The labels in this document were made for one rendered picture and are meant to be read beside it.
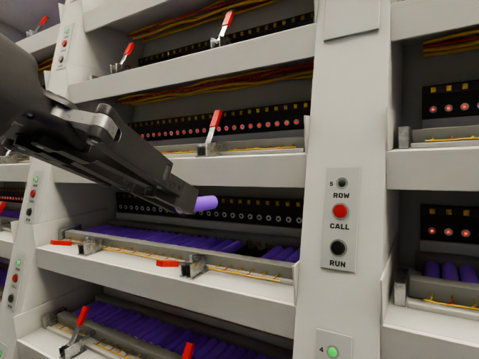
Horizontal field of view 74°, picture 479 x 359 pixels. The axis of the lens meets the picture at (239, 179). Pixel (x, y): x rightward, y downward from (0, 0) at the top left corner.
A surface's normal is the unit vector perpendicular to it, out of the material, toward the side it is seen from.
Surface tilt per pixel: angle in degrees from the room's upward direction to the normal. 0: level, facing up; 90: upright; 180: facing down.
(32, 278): 90
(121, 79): 108
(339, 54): 90
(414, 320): 18
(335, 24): 90
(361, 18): 90
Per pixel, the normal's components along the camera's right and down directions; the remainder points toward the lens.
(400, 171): -0.51, 0.12
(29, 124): -0.21, 0.92
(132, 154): 0.92, 0.07
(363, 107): -0.50, -0.19
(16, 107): 0.76, 0.26
